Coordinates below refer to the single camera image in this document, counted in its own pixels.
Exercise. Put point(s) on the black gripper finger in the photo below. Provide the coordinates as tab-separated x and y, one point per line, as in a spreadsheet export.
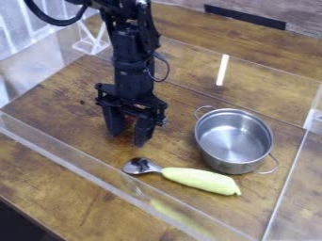
114	118
145	128

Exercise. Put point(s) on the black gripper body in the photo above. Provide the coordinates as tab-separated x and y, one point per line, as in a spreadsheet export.
149	104

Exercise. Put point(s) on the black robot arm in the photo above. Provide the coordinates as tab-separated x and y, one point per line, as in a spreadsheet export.
129	98

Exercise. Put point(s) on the silver metal pot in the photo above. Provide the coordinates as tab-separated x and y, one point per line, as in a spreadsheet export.
236	141

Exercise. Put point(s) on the black bar on table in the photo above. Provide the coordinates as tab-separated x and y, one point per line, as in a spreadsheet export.
246	17

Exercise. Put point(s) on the spoon with yellow handle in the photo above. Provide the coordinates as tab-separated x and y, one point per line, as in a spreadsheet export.
197	178

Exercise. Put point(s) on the clear acrylic triangle bracket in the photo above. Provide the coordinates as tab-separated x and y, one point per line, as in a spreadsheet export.
91	43

